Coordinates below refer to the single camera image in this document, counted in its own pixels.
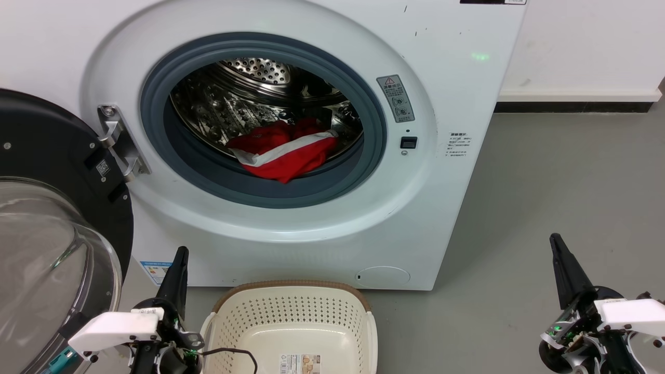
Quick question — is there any red garment with white stripe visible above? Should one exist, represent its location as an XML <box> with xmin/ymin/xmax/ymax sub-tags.
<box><xmin>227</xmin><ymin>117</ymin><xmax>339</xmax><ymax>184</ymax></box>

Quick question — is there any silver metal door hinge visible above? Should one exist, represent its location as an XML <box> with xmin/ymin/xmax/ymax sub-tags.
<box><xmin>97</xmin><ymin>104</ymin><xmax>151</xmax><ymax>182</ymax></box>

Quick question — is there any black washer door glass bowl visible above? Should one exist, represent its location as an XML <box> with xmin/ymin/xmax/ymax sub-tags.
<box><xmin>0</xmin><ymin>88</ymin><xmax>135</xmax><ymax>374</ymax></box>

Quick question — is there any white wall ledge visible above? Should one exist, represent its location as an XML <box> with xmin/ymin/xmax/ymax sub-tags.
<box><xmin>498</xmin><ymin>87</ymin><xmax>663</xmax><ymax>103</ymax></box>

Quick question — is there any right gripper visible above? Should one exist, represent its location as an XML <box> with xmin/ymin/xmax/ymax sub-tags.
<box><xmin>539</xmin><ymin>234</ymin><xmax>645</xmax><ymax>374</ymax></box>

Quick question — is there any round white filter cover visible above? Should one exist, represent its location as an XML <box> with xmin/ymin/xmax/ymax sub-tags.
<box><xmin>355</xmin><ymin>266</ymin><xmax>411</xmax><ymax>287</ymax></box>

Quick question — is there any cream perforated laundry basket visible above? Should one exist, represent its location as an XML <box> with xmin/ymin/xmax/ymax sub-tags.
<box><xmin>200</xmin><ymin>280</ymin><xmax>378</xmax><ymax>374</ymax></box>

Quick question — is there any stainless steel washing machine drum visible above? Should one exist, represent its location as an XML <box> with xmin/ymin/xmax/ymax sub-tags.
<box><xmin>170</xmin><ymin>57</ymin><xmax>364</xmax><ymax>156</ymax></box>

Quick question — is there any black baseboard strip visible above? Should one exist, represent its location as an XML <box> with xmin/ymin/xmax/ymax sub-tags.
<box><xmin>494</xmin><ymin>102</ymin><xmax>654</xmax><ymax>114</ymax></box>

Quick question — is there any printed paper product label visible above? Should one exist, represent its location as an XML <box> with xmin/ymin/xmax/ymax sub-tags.
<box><xmin>280</xmin><ymin>354</ymin><xmax>322</xmax><ymax>374</ymax></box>

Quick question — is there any white front-load washing machine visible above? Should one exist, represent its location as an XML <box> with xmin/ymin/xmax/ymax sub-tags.
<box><xmin>0</xmin><ymin>0</ymin><xmax>528</xmax><ymax>291</ymax></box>

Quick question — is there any grey warning sticker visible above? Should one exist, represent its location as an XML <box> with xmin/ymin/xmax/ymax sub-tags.
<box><xmin>376</xmin><ymin>74</ymin><xmax>416</xmax><ymax>124</ymax></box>

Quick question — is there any grey rubber door gasket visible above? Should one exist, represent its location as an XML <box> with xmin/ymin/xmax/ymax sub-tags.
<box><xmin>139</xmin><ymin>32</ymin><xmax>388</xmax><ymax>209</ymax></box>

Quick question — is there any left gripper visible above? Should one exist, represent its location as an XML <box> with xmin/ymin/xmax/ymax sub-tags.
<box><xmin>130</xmin><ymin>247</ymin><xmax>206</xmax><ymax>374</ymax></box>

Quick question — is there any blue and white energy sticker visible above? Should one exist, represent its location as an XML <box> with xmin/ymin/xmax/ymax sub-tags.
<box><xmin>139</xmin><ymin>261</ymin><xmax>173</xmax><ymax>286</ymax></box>

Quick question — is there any thin black cable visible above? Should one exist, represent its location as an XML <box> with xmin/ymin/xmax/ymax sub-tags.
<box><xmin>200</xmin><ymin>347</ymin><xmax>259</xmax><ymax>374</ymax></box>

